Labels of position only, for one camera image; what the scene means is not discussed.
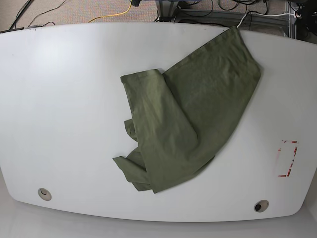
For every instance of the right table cable grommet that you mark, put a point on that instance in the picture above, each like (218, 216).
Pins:
(261, 206)

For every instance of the olive green t-shirt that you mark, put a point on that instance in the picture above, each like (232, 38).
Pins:
(181, 118)

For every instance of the red tape rectangle marking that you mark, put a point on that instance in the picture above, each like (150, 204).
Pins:
(286, 157)

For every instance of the left table cable grommet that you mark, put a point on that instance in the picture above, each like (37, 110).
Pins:
(44, 194)

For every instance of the grey aluminium frame rail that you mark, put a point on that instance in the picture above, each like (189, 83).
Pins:
(248, 14)

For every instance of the table cable grommet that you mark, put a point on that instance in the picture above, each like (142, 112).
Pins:
(261, 206)
(44, 194)

